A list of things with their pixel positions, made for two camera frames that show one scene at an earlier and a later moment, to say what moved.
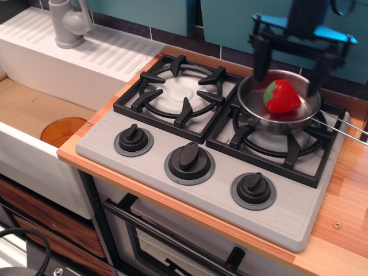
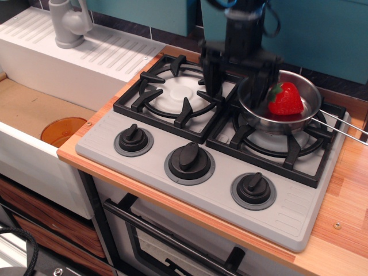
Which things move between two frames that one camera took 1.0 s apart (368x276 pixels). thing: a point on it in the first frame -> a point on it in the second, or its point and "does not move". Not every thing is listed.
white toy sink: x=41 y=83 does not move
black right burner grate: x=302 y=154 does not move
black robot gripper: x=303 y=29 -> x=242 y=45
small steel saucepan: x=250 y=99 does not move
